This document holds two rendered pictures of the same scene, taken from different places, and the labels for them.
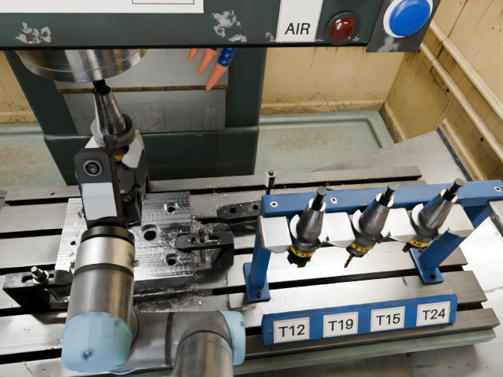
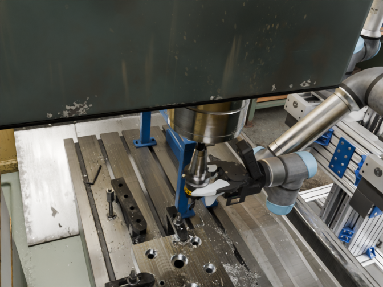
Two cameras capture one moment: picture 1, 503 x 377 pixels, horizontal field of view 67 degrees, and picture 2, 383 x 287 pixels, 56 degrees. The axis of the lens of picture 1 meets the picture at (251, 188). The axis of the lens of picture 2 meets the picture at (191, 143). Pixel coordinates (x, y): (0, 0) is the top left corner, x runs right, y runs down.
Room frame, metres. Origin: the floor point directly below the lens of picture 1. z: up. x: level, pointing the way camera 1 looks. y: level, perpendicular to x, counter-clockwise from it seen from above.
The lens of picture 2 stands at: (0.60, 0.83, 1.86)
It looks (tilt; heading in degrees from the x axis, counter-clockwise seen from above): 36 degrees down; 256
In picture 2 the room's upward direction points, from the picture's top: 7 degrees clockwise
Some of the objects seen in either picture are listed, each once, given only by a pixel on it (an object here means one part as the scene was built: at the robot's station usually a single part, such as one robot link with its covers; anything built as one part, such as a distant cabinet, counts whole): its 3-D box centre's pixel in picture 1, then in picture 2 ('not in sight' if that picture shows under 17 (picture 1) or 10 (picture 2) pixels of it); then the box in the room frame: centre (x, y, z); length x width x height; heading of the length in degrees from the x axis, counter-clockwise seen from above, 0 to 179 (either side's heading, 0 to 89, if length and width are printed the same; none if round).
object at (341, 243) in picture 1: (338, 229); not in sight; (0.36, -0.16, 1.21); 0.07 x 0.05 x 0.01; 13
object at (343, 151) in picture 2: not in sight; (341, 157); (-0.38, -0.28, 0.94); 0.09 x 0.01 x 0.18; 104
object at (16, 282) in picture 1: (43, 285); not in sight; (0.29, 0.41, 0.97); 0.13 x 0.03 x 0.15; 103
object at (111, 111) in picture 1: (106, 108); (199, 159); (0.43, 0.23, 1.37); 0.04 x 0.04 x 0.07
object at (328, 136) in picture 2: not in sight; (317, 134); (-0.31, -0.40, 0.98); 0.09 x 0.09 x 0.09; 14
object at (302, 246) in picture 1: (307, 232); not in sight; (0.35, -0.10, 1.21); 0.06 x 0.06 x 0.03
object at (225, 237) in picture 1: (205, 246); (176, 228); (0.43, 0.09, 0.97); 0.13 x 0.03 x 0.15; 103
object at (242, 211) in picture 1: (266, 212); (129, 208); (0.57, -0.05, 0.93); 0.26 x 0.05 x 0.06; 108
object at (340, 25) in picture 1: (343, 29); not in sight; (0.28, -0.06, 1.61); 0.02 x 0.01 x 0.02; 103
